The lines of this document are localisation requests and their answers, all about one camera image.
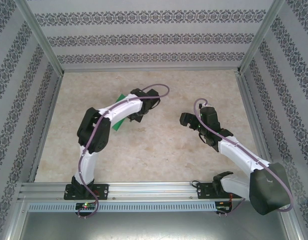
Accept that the aluminium mounting rail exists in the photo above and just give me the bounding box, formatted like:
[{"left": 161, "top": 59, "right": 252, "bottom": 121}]
[{"left": 17, "top": 181, "right": 293, "bottom": 201}]

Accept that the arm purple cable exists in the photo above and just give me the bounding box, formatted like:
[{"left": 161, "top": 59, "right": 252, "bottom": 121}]
[
  {"left": 194, "top": 98, "right": 294, "bottom": 216},
  {"left": 77, "top": 83, "right": 170, "bottom": 220}
]

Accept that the grey metal panel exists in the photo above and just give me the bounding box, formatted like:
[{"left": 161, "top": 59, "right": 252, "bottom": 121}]
[{"left": 18, "top": 211, "right": 291, "bottom": 240}]

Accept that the green paper sheet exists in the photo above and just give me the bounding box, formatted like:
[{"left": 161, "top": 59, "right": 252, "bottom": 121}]
[{"left": 112, "top": 93, "right": 127, "bottom": 132}]

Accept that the aluminium frame bar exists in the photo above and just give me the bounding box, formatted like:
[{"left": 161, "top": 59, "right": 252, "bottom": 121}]
[
  {"left": 19, "top": 0, "right": 65, "bottom": 76},
  {"left": 2, "top": 197, "right": 28, "bottom": 240},
  {"left": 278, "top": 199, "right": 303, "bottom": 240},
  {"left": 239, "top": 0, "right": 286, "bottom": 75},
  {"left": 236, "top": 72, "right": 279, "bottom": 181},
  {"left": 28, "top": 73, "right": 64, "bottom": 183}
]

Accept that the grey slotted cable duct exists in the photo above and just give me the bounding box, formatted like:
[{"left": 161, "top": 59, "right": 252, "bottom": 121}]
[{"left": 27, "top": 201, "right": 217, "bottom": 213}]

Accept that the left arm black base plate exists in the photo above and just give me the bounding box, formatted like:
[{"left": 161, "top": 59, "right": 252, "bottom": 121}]
[{"left": 63, "top": 183, "right": 110, "bottom": 201}]

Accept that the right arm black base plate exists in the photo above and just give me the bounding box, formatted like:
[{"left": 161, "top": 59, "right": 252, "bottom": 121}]
[{"left": 196, "top": 181, "right": 244, "bottom": 200}]

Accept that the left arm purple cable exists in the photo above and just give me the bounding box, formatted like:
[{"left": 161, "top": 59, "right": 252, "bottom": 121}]
[{"left": 77, "top": 83, "right": 170, "bottom": 220}]

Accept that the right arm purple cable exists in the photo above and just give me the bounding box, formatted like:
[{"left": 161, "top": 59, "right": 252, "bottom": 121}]
[{"left": 194, "top": 98, "right": 294, "bottom": 216}]

